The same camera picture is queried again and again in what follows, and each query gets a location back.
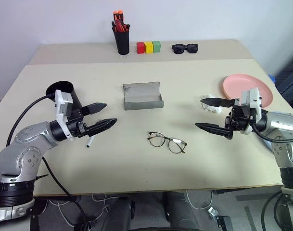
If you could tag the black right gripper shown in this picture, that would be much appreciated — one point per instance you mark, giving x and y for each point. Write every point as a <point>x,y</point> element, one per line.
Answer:
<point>240,119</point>

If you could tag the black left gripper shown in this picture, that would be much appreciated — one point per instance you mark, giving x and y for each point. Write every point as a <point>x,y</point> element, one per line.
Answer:
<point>76,125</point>

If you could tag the white tissue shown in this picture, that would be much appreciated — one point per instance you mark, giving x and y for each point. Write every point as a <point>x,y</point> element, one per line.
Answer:
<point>212,109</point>

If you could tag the white marker pen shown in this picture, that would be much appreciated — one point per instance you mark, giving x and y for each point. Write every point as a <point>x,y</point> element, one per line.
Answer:
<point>90,142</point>

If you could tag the grey glasses case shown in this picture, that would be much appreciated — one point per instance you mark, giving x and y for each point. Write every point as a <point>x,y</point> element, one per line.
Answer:
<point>141,103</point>

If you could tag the thin-framed clear eyeglasses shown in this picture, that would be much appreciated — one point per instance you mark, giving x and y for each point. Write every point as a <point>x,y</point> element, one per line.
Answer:
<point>157,140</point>

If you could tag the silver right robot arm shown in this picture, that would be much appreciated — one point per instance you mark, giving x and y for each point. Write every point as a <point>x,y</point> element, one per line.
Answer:
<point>281,122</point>

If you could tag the round plastic plate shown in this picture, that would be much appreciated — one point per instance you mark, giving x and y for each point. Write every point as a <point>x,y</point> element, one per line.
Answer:
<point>240,84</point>

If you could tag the wide black pen cup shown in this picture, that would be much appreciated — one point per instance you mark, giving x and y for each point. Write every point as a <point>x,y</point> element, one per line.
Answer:
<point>64,87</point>

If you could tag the small blue object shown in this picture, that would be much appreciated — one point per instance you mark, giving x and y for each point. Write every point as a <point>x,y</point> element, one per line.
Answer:
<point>272,79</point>

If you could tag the black sunglasses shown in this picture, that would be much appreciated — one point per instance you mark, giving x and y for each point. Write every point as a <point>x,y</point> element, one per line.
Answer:
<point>178,49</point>

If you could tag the tall black tool holder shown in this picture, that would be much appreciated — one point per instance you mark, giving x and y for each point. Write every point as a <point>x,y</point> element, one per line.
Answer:
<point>122,43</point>

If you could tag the red cube block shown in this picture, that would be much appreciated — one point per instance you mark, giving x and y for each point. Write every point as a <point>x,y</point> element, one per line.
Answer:
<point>140,48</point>

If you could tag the yellow cube block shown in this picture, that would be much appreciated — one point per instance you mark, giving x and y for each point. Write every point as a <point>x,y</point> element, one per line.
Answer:
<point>149,47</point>

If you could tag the dark ribbed object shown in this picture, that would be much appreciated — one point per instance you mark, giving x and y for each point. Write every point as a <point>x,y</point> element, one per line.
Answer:
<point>290,77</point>

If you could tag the green cube block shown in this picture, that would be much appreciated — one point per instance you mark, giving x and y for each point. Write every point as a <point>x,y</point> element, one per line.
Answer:
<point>156,46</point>

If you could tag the dark rounded shape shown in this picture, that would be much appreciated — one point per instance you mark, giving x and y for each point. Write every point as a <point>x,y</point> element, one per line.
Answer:
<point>119,214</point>
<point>180,211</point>

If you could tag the orange-capped black screwdriver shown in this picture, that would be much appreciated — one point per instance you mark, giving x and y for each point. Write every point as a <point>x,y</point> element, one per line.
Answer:
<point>120,15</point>
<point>115,15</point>

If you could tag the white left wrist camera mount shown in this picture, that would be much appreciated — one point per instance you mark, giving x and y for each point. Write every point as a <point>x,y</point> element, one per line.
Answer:
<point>62,103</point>

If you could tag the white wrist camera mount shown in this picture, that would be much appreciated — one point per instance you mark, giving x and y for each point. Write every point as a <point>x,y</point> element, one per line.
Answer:
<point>255,101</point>
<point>62,103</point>

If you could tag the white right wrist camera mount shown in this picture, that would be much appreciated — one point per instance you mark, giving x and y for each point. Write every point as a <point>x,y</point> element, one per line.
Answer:
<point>255,101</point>

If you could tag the black floor bracket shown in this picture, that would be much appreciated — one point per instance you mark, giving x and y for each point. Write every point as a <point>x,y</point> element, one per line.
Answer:
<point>224,223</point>

